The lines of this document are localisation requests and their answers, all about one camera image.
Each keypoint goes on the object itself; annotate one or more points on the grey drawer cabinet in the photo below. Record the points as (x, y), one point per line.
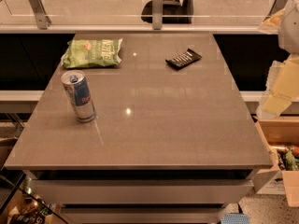
(142, 201)

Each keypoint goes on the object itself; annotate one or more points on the right metal railing bracket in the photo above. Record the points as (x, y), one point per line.
(276, 6)

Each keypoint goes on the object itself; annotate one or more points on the bin of snacks lower left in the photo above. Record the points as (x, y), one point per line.
(20, 205)

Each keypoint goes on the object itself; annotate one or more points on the blue mesh object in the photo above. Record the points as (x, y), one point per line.
(235, 219)

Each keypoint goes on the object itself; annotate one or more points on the left metal railing bracket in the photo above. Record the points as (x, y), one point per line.
(43, 21)

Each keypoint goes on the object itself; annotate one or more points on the black office chair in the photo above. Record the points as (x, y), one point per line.
(174, 12)

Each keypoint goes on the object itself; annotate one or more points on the green kettle chips bag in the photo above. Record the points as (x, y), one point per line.
(83, 53)

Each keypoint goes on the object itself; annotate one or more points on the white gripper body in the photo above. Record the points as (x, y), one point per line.
(290, 32)

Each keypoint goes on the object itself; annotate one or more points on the cardboard box with snacks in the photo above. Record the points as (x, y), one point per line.
(281, 139)

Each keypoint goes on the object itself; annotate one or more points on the metal railing bracket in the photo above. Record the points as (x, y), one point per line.
(276, 6)
(157, 14)
(43, 21)

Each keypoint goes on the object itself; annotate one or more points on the middle metal railing bracket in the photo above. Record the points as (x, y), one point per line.
(157, 14)

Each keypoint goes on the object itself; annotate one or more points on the black rxbar chocolate bar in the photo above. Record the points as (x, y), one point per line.
(184, 59)

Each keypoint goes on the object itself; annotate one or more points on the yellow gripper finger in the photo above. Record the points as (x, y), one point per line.
(282, 88)
(271, 25)

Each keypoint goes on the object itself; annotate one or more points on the red bull can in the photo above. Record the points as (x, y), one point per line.
(77, 90)

